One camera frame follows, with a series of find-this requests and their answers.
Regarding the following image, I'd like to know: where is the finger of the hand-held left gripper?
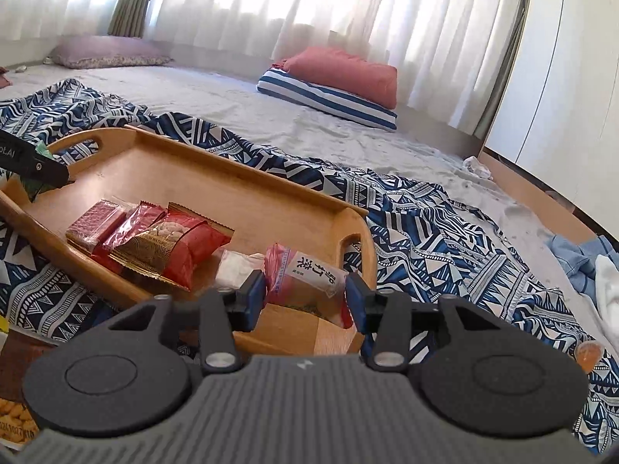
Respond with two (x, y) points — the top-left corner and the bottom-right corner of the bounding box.
(29, 151), (76, 188)

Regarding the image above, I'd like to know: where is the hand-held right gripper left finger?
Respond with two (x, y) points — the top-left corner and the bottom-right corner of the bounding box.
(109, 271), (268, 375)

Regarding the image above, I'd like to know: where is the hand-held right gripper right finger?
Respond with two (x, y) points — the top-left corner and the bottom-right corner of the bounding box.
(344, 271), (502, 374)

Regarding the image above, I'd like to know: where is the green snack packet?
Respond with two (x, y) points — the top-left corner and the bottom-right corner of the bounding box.
(17, 141), (55, 204)

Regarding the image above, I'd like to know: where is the clear white snack packet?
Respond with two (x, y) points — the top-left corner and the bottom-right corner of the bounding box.
(215, 249), (267, 292)

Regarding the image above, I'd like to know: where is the pink snack packet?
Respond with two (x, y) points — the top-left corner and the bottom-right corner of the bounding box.
(263, 244), (357, 330)

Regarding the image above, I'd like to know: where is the red gold snack packet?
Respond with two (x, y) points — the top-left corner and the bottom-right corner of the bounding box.
(107, 212), (234, 292)

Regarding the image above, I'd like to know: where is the shiny red biscuit packet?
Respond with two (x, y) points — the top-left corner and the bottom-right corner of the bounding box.
(101, 200), (168, 253)

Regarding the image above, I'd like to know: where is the wooden tray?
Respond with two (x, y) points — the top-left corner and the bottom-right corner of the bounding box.
(0, 125), (378, 356)

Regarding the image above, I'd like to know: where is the brown peanut bar packet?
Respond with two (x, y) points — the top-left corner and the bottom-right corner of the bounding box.
(0, 326), (61, 448)

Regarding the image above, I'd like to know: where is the blue white patterned blanket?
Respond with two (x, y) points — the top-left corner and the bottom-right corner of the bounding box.
(0, 77), (619, 455)

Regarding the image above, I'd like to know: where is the purple pillow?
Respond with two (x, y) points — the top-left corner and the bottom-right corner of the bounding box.
(50, 35), (174, 70)

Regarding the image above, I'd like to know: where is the crumpled white wrapper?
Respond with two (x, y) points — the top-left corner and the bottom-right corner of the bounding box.
(462, 155), (495, 181)

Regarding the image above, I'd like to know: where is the olive green curtain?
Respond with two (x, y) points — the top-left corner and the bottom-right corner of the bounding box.
(107, 0), (158, 39)
(474, 0), (535, 146)

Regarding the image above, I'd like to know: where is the grey bed sheet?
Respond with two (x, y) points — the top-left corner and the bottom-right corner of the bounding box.
(0, 60), (600, 310)

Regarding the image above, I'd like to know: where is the blue white striped pillow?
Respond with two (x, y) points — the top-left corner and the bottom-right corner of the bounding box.
(256, 68), (398, 131)

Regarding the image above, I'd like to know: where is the light blue cloth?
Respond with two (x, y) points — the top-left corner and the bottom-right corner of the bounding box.
(545, 234), (619, 297)

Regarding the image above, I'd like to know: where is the pink pillow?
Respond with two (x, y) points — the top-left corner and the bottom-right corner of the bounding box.
(272, 47), (398, 110)

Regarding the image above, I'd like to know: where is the orange jelly cup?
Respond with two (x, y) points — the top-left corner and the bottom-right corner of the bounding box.
(575, 341), (606, 374)

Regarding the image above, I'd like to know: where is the white cloth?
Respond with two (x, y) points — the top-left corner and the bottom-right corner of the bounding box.
(594, 254), (619, 332)

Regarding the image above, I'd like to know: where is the white sheer curtain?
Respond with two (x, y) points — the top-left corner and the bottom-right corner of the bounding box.
(0, 0), (525, 129)

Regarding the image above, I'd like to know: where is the white wardrobe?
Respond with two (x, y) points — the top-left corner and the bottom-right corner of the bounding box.
(484, 0), (619, 225)

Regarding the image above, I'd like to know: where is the wooden bed frame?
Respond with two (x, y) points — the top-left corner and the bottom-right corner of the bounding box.
(478, 150), (603, 248)

